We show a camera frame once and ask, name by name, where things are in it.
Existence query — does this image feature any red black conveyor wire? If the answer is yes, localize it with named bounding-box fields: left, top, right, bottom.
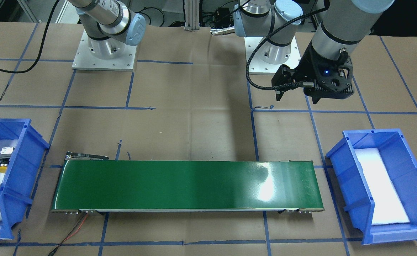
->
left=47, top=212, right=89, bottom=256

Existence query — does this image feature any blue bin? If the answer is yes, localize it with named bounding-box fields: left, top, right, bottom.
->
left=327, top=129, right=417, bottom=245
left=0, top=119, right=49, bottom=240

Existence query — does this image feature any aluminium frame post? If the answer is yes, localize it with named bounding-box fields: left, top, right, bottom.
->
left=182, top=0, right=202, bottom=31

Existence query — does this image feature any yellow push button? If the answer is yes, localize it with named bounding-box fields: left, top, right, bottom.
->
left=0, top=147, right=15, bottom=174

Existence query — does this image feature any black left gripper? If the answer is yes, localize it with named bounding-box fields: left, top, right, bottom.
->
left=271, top=46, right=354, bottom=104

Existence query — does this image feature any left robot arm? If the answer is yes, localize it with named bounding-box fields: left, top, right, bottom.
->
left=233, top=0, right=394, bottom=104

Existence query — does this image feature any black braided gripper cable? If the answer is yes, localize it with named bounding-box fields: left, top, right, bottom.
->
left=246, top=7, right=330, bottom=90

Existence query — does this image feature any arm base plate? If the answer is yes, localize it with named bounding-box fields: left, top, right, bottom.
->
left=249, top=37, right=301, bottom=75
left=72, top=31, right=137, bottom=71

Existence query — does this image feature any green conveyor belt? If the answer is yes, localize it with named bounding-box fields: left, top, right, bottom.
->
left=51, top=159, right=324, bottom=212

